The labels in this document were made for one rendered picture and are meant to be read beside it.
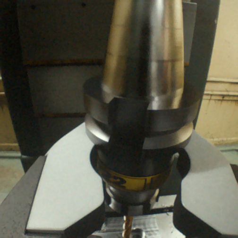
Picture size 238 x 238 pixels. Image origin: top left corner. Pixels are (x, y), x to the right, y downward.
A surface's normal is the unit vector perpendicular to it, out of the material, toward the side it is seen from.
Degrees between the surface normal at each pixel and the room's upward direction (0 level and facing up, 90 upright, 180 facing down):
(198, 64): 90
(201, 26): 90
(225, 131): 90
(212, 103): 90
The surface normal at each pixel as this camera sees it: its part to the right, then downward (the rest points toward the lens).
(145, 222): 0.04, -0.88
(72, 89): 0.07, 0.48
